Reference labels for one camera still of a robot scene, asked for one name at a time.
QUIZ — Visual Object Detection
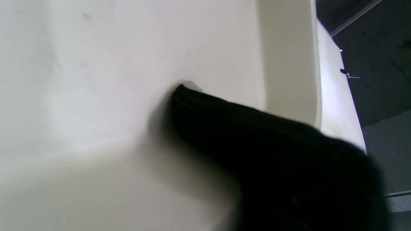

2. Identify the white baking tray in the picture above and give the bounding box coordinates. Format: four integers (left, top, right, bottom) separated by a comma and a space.
0, 0, 323, 231

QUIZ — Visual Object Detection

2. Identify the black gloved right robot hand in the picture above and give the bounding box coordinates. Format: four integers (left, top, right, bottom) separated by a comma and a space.
170, 84, 389, 231

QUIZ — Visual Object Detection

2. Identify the printed room scene backdrop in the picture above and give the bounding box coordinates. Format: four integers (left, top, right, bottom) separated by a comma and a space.
316, 19, 368, 155

